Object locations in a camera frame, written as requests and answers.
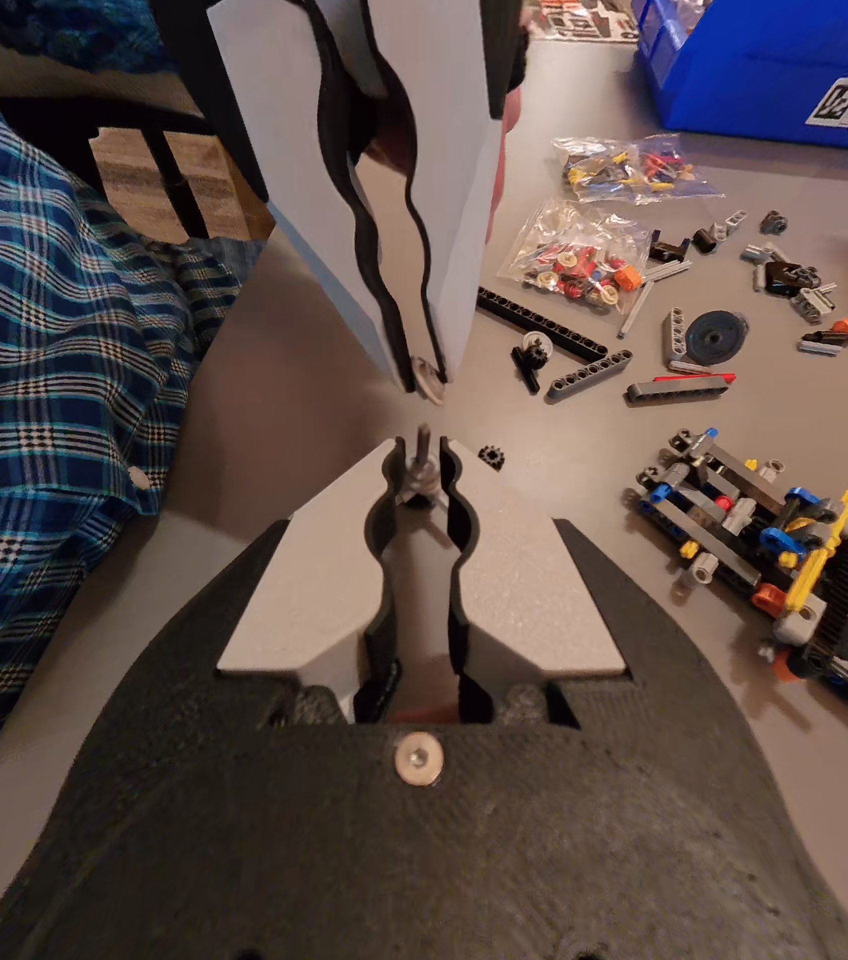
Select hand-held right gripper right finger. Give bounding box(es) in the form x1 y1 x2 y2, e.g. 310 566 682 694
437 435 629 684

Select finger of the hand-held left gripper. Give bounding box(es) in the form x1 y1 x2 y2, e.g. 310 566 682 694
206 0 417 393
366 0 505 385

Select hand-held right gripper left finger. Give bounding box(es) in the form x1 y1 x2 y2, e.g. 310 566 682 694
216 437 407 706

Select grey toy axle with gear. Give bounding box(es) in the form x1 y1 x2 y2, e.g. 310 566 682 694
396 423 446 515

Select person's left forearm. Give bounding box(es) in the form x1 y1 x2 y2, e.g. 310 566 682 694
0 0 166 76

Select person's left hand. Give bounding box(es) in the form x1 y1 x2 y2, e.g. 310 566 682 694
484 84 527 245

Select clear bag red tan parts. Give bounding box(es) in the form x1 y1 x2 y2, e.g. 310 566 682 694
497 198 653 315

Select black holed toy beam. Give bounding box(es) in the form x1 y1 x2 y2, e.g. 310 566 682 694
476 287 610 360

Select clear bag yellow blue parts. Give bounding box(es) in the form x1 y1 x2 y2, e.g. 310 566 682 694
551 133 726 205

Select sticker sheet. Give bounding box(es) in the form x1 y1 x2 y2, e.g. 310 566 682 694
525 0 642 45

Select dark grey holed toy beam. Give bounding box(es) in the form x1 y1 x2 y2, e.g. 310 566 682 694
544 348 635 405

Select dark grey flat toy beam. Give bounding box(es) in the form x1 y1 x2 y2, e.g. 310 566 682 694
625 372 736 406

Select light grey holed toy beam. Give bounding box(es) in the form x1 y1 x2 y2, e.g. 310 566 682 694
661 306 691 370

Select toy car chassis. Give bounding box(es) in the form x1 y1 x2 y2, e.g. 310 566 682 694
622 427 848 725

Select black toy wheel disc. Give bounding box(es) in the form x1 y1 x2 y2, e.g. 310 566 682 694
686 309 751 369

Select blue plastic bin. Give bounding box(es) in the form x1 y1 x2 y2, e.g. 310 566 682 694
632 0 848 157

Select person's plaid shirt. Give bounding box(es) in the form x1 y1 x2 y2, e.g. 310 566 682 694
0 37 245 826

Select cluster of small dark parts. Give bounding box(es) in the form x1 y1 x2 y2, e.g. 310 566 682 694
752 258 822 294

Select black chair frame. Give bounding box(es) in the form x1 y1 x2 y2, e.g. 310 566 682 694
0 93 269 243

